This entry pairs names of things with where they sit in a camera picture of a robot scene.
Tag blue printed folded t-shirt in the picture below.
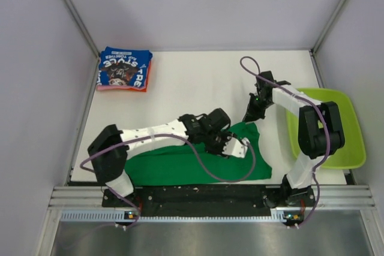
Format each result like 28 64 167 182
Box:
96 46 153 86

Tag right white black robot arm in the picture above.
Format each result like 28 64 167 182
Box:
243 71 345 208

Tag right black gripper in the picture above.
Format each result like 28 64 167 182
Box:
243 92 272 123

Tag orange folded t-shirt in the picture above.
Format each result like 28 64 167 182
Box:
128 61 152 92

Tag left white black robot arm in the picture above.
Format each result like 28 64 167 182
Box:
88 109 247 206

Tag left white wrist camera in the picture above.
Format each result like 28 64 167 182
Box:
223 137 250 158

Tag green t-shirt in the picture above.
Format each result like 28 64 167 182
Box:
125 122 272 186

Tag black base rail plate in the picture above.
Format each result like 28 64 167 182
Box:
101 185 316 218

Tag grey slotted cable duct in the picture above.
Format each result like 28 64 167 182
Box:
60 210 300 223

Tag lime green plastic tray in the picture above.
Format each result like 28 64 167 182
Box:
287 88 366 170

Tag pink folded t-shirt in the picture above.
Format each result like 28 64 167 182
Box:
96 85 132 91

